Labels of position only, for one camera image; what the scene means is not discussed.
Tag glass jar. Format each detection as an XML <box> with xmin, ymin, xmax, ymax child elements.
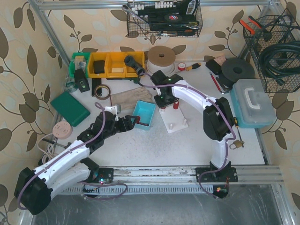
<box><xmin>65</xmin><ymin>77</ymin><xmax>78</xmax><ymax>93</ymax></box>

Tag green storage bin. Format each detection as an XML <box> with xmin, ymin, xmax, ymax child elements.
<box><xmin>69</xmin><ymin>52</ymin><xmax>90</xmax><ymax>78</ymax></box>

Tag red tape roll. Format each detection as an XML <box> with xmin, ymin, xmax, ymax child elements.
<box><xmin>178</xmin><ymin>62</ymin><xmax>186</xmax><ymax>71</ymax></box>

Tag yellow storage bins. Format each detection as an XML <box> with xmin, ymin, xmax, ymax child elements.
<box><xmin>88</xmin><ymin>51</ymin><xmax>145</xmax><ymax>79</ymax></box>

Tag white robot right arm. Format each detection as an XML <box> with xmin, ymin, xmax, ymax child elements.
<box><xmin>150</xmin><ymin>70</ymin><xmax>236</xmax><ymax>171</ymax></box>

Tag dark steel hex key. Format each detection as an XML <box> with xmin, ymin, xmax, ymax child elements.
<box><xmin>215</xmin><ymin>77</ymin><xmax>231</xmax><ymax>94</ymax></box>

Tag brass padlock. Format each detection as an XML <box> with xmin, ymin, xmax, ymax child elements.
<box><xmin>229</xmin><ymin>140</ymin><xmax>244</xmax><ymax>150</ymax></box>

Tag black green device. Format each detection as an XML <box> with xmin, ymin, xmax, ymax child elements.
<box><xmin>74</xmin><ymin>69</ymin><xmax>90</xmax><ymax>93</ymax></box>

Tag green notebook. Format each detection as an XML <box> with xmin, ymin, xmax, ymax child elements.
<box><xmin>51</xmin><ymin>91</ymin><xmax>90</xmax><ymax>127</ymax></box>

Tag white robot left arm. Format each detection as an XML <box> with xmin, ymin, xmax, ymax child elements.
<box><xmin>14</xmin><ymin>111</ymin><xmax>139</xmax><ymax>215</ymax></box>

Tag teal spring tray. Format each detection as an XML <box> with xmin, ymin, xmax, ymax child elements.
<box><xmin>133</xmin><ymin>100</ymin><xmax>156</xmax><ymax>130</ymax></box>

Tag black yellow precision screwdriver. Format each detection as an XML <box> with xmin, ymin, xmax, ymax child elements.
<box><xmin>234</xmin><ymin>117</ymin><xmax>244</xmax><ymax>148</ymax></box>

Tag red handled hex key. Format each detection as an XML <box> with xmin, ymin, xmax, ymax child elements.
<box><xmin>209</xmin><ymin>72</ymin><xmax>221</xmax><ymax>91</ymax></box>

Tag white cable spool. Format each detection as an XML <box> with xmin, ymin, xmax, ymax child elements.
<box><xmin>147</xmin><ymin>45</ymin><xmax>176</xmax><ymax>75</ymax></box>

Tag black box in bin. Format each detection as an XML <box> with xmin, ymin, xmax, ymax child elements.
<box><xmin>93</xmin><ymin>60</ymin><xmax>105</xmax><ymax>74</ymax></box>

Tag yellow black handle screwdriver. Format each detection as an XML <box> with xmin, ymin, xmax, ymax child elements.
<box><xmin>176</xmin><ymin>62</ymin><xmax>201</xmax><ymax>74</ymax></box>

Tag orange handled pliers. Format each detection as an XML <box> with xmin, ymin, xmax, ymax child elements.
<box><xmin>239</xmin><ymin>15</ymin><xmax>263</xmax><ymax>35</ymax></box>

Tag wire basket with tools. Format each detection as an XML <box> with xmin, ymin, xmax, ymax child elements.
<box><xmin>121</xmin><ymin>0</ymin><xmax>203</xmax><ymax>39</ymax></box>

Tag teal plastic toolbox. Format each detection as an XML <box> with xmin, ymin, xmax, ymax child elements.
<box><xmin>230</xmin><ymin>79</ymin><xmax>276</xmax><ymax>128</ymax></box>

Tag wire basket with hoses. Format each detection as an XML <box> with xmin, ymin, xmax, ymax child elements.
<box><xmin>239</xmin><ymin>14</ymin><xmax>300</xmax><ymax>93</ymax></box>

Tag beige work glove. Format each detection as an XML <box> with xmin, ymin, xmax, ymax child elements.
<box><xmin>110</xmin><ymin>87</ymin><xmax>152</xmax><ymax>110</ymax></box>

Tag white peg base plate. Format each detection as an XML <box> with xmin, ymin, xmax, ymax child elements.
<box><xmin>159</xmin><ymin>105</ymin><xmax>188</xmax><ymax>134</ymax></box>

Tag brown tape roll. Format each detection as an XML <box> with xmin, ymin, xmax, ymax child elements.
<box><xmin>94</xmin><ymin>84</ymin><xmax>111</xmax><ymax>100</ymax></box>

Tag black pipe fitting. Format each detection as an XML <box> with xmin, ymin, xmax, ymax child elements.
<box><xmin>124</xmin><ymin>56</ymin><xmax>145</xmax><ymax>76</ymax></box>

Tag black rectangular case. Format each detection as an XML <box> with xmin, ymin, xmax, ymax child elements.
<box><xmin>205</xmin><ymin>59</ymin><xmax>222</xmax><ymax>75</ymax></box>

